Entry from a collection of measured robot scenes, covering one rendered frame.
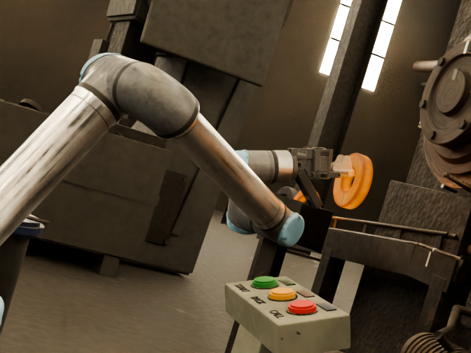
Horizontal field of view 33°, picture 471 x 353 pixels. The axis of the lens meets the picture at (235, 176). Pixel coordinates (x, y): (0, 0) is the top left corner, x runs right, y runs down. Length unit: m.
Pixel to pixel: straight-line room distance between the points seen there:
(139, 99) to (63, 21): 10.25
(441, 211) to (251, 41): 2.56
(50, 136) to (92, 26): 10.28
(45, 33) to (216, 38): 7.42
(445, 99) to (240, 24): 2.65
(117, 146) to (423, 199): 2.16
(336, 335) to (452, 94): 1.10
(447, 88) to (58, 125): 1.01
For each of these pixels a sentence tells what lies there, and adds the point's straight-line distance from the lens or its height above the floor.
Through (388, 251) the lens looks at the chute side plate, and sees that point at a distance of 2.32.
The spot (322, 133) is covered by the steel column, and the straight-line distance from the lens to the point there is 9.00.
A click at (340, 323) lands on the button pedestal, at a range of 1.14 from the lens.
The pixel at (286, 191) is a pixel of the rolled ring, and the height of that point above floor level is 0.73.
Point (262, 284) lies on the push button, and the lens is 1.27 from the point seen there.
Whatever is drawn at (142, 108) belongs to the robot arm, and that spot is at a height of 0.83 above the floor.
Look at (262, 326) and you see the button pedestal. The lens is 1.16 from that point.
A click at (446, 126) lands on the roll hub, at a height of 1.03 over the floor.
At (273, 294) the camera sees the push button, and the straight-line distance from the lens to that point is 1.21.
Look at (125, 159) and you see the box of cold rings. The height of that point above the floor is 0.63.
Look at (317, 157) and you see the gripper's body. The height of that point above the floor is 0.85.
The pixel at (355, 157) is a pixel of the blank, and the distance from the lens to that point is 2.23.
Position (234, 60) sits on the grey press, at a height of 1.35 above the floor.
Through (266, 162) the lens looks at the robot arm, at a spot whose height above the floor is 0.80.
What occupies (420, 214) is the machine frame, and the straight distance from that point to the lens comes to 2.42.
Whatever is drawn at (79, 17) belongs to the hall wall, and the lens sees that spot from 11.92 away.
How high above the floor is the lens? 0.77
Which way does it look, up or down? 1 degrees down
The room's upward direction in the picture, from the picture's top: 17 degrees clockwise
